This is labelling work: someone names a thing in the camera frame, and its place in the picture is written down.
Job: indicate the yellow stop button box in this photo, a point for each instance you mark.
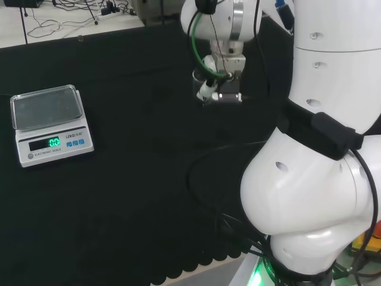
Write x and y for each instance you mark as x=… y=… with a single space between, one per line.
x=375 y=238

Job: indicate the white electronic balance steel pan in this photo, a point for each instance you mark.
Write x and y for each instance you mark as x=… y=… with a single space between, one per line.
x=59 y=149

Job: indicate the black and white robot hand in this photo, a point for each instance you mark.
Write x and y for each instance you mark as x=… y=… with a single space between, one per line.
x=229 y=89

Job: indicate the black equipment box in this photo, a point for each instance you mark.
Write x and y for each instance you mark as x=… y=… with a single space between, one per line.
x=23 y=3

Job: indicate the black bench cloth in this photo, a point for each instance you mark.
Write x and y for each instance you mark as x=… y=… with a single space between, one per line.
x=134 y=184

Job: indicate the black power adapter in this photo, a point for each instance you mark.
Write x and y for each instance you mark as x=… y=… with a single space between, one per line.
x=107 y=11

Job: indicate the small clear clip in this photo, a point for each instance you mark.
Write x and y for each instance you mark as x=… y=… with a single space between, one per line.
x=80 y=38

